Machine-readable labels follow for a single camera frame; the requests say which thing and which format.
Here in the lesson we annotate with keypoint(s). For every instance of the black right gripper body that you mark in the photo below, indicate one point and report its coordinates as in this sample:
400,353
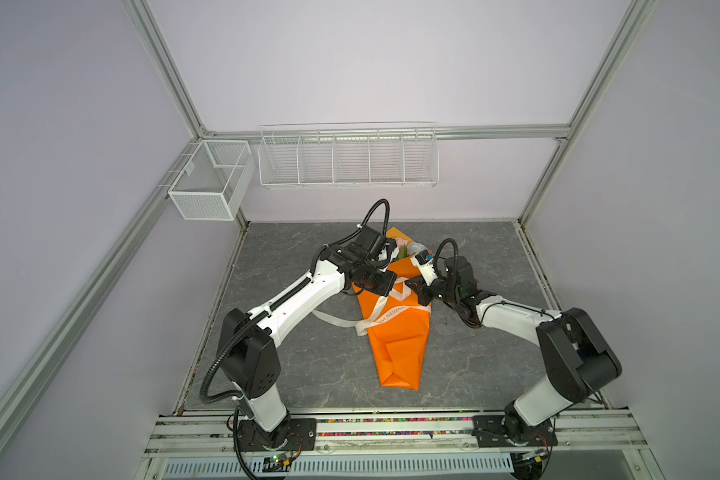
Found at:
438,291

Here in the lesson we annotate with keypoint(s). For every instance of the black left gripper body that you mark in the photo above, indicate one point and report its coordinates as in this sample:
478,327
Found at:
377,281

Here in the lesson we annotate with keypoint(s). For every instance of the white fake rose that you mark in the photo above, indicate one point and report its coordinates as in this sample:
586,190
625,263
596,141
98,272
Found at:
415,248

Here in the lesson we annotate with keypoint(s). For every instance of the cream printed ribbon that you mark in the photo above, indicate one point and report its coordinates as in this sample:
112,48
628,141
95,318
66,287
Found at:
385,309

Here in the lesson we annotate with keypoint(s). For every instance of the orange yellow wrapping paper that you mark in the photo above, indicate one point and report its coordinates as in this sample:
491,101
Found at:
398,346

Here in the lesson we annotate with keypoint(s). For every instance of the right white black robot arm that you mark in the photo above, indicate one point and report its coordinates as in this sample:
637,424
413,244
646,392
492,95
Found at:
578,361

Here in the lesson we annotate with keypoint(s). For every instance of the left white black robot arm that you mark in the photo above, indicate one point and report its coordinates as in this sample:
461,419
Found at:
247,365

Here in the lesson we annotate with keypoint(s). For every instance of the small white mesh basket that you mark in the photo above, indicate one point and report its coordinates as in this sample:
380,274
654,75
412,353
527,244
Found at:
212,183

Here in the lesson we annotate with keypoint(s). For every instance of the white vent grille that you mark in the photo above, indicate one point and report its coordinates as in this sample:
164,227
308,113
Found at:
318,466

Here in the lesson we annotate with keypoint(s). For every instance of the long white wire basket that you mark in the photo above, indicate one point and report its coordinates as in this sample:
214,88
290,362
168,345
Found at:
363,154

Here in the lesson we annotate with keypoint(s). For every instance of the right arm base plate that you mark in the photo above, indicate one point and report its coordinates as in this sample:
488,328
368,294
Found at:
508,430

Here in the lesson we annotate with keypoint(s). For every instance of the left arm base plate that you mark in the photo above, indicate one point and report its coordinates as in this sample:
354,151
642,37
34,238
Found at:
291,434

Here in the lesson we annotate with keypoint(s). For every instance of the aluminium mounting rail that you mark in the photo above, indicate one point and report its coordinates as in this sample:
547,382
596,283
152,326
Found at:
408,432

